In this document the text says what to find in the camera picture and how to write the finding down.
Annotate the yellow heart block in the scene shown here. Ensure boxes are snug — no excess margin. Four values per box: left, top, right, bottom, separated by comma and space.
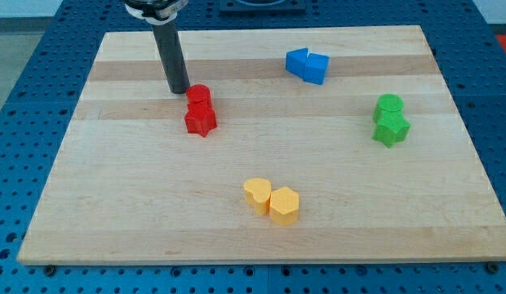
243, 178, 272, 216

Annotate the robot arm flange silver ring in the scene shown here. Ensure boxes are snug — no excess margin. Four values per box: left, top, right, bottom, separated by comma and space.
124, 0, 189, 22

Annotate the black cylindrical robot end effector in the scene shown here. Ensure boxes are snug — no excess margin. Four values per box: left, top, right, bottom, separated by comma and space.
152, 20, 190, 94

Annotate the yellow hexagon block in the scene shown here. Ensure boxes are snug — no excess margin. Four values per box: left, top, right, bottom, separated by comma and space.
269, 187, 300, 226

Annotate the green star block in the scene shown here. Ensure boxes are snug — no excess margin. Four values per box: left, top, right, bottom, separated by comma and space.
372, 113, 411, 148

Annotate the wooden board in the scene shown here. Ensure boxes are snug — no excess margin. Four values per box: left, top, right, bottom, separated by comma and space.
17, 25, 506, 265

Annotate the red cylinder block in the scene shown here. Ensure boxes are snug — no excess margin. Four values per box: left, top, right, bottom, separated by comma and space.
186, 84, 213, 108

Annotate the red star block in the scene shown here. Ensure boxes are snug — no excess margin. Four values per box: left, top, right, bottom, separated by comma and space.
184, 104, 217, 137

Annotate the green cylinder block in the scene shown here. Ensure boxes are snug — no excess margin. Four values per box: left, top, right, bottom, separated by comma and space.
373, 94, 403, 123

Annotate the blue triangle block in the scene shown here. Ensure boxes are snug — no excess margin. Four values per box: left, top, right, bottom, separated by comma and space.
285, 47, 308, 78

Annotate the blue cube block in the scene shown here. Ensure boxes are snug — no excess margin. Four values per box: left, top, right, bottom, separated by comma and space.
303, 53, 330, 85

